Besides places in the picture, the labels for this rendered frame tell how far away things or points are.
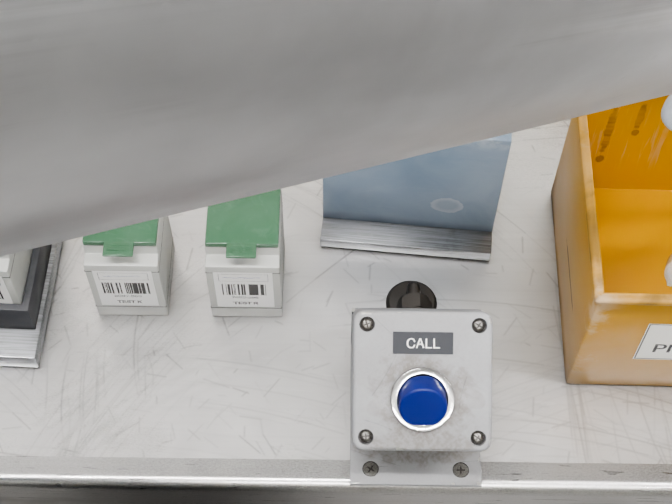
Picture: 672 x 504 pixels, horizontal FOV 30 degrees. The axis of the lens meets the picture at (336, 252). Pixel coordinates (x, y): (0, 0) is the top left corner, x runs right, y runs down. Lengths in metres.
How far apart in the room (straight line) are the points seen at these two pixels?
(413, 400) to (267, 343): 0.12
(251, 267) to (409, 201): 0.11
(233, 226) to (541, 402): 0.20
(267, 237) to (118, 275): 0.08
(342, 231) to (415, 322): 0.13
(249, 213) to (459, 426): 0.16
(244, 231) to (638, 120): 0.23
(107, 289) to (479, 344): 0.21
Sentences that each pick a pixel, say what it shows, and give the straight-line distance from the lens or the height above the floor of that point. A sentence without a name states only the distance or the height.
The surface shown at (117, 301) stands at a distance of 0.71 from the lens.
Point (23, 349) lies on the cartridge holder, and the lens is 0.71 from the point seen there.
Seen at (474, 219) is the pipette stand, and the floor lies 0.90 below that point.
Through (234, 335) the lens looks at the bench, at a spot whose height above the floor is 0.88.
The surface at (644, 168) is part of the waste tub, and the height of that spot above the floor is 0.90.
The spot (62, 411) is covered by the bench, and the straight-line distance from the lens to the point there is 0.71.
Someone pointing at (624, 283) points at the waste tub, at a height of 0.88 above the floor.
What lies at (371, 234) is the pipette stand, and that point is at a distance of 0.74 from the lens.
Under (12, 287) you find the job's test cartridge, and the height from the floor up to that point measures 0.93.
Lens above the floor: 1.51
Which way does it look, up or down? 59 degrees down
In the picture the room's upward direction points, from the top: 1 degrees clockwise
